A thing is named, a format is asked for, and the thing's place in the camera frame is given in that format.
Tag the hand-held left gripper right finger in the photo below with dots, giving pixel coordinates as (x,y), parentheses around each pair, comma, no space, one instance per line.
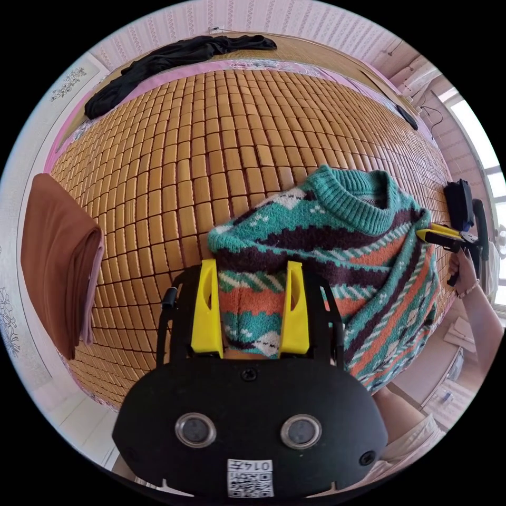
(294,320)

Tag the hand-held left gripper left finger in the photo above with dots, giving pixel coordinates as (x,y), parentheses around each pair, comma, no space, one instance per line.
(205,312)

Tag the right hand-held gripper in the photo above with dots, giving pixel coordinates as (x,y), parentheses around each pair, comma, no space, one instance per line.
(458,205)

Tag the teal patterned knit sweater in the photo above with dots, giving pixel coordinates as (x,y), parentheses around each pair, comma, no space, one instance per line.
(355,245)

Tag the person's right forearm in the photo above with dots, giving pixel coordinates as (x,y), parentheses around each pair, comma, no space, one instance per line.
(484,324)

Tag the person's right hand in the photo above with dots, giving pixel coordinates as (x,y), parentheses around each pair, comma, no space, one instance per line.
(465,272)

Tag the small black object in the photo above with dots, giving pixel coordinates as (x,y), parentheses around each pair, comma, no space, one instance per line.
(407,117)

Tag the bed with bamboo mat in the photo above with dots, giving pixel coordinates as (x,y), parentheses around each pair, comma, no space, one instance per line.
(197,158)

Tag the person's body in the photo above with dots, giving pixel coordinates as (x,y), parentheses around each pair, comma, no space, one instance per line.
(407,427)

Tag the pile of clothes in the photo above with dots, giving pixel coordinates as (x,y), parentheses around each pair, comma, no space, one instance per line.
(55,253)

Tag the black garment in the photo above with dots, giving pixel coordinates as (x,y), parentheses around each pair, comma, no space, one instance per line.
(158,63)

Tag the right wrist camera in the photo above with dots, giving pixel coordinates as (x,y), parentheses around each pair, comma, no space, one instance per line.
(482,225)

